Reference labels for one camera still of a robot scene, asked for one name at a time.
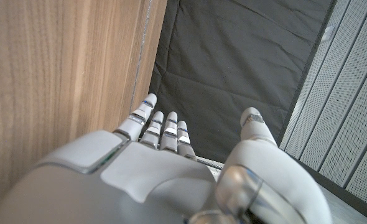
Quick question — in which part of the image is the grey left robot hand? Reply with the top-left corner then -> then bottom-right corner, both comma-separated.
0,93 -> 333,224

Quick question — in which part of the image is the black backdrop curtain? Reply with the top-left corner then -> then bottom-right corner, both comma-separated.
147,0 -> 340,163

